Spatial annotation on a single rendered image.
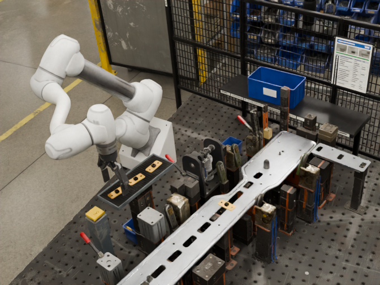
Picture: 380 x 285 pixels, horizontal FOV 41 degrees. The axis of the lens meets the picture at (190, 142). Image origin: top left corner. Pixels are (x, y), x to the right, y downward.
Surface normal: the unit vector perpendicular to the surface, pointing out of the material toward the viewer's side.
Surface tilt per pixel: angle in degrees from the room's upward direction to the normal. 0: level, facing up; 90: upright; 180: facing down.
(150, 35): 92
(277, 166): 0
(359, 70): 90
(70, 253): 0
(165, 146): 90
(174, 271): 0
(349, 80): 90
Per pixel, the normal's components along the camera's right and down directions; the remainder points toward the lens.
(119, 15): -0.51, 0.54
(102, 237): 0.76, 0.33
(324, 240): -0.08, -0.80
